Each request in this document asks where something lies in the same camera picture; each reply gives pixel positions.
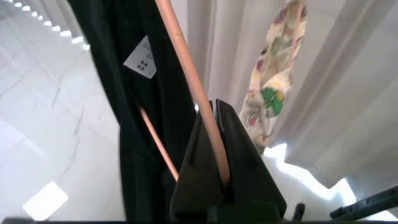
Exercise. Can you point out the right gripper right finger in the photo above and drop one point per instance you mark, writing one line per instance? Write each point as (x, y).
(252, 180)

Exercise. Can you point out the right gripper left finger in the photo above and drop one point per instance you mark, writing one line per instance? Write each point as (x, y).
(196, 180)

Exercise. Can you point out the cream printed garment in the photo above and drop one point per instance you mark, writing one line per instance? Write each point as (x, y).
(270, 93)

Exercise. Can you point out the black garment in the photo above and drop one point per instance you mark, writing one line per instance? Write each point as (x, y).
(109, 31)

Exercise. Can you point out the black clothes rack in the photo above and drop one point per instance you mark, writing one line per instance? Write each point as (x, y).
(367, 202)

